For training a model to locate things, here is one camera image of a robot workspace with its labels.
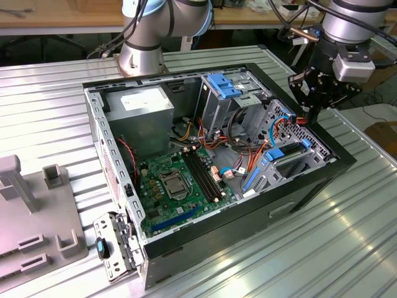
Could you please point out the silver expansion slot bracket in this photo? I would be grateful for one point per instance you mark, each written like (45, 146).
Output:
(119, 248)

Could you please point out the blue expansion slot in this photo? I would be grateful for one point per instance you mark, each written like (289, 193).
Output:
(175, 220)

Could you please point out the white cardboard box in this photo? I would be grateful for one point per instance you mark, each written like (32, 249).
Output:
(310, 11)

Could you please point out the silver CPU socket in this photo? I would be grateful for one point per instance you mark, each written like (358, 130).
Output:
(173, 187)

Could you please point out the brown cardboard box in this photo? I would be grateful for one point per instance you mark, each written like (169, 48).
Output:
(383, 133)

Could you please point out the green motherboard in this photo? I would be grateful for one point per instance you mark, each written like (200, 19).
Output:
(183, 214)

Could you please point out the long wooden desk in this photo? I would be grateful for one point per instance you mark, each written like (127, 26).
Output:
(46, 17)

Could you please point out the black and blue bracket latch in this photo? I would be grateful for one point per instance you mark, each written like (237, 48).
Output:
(102, 248)

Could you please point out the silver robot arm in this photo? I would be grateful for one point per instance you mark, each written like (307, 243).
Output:
(139, 52)

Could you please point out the hard disk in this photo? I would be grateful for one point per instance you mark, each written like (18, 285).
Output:
(274, 154)

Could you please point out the grey power supply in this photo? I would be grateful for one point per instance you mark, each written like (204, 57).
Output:
(139, 124)

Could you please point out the silver optical drive cage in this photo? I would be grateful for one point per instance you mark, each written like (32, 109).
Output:
(214, 105)

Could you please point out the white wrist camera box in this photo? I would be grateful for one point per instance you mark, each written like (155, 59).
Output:
(353, 68)

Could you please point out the black open PC case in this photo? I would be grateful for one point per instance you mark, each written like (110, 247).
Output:
(248, 223)

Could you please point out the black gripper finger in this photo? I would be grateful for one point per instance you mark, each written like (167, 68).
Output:
(298, 85)
(347, 91)

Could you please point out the silver disk bay cage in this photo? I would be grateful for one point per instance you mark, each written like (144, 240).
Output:
(321, 149)

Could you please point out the black RAM slot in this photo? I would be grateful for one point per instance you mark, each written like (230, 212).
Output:
(208, 175)
(197, 175)
(201, 175)
(205, 175)

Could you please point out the blue drive cage latch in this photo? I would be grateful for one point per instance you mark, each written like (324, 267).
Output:
(224, 87)

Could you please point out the grey parts rack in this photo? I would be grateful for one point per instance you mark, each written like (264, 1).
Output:
(46, 211)

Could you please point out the grey metal frame table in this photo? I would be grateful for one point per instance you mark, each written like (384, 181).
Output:
(389, 43)

